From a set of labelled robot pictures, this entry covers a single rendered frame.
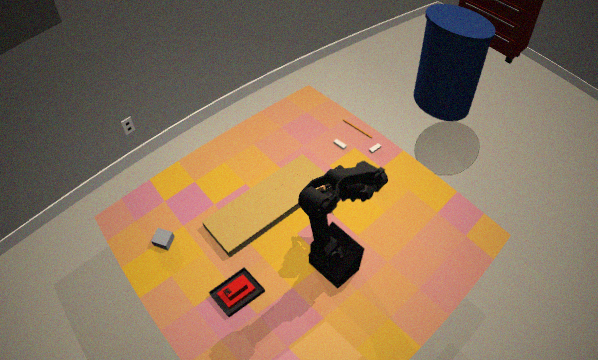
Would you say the tan panel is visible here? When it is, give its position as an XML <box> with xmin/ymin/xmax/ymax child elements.
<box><xmin>202</xmin><ymin>154</ymin><xmax>325</xmax><ymax>258</ymax></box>

